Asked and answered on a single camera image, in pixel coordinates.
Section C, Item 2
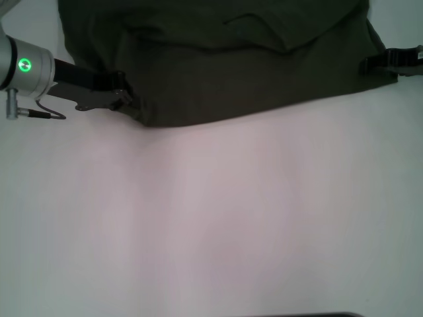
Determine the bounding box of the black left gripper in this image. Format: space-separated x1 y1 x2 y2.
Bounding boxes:
52 58 134 106

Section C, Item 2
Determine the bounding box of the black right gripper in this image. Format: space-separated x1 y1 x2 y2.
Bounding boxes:
358 47 423 78

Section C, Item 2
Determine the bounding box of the dark green t-shirt pink print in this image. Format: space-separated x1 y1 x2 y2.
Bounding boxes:
56 0 399 129

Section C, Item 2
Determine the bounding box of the left gripper cable with plug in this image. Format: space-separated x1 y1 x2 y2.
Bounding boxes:
16 97 67 120

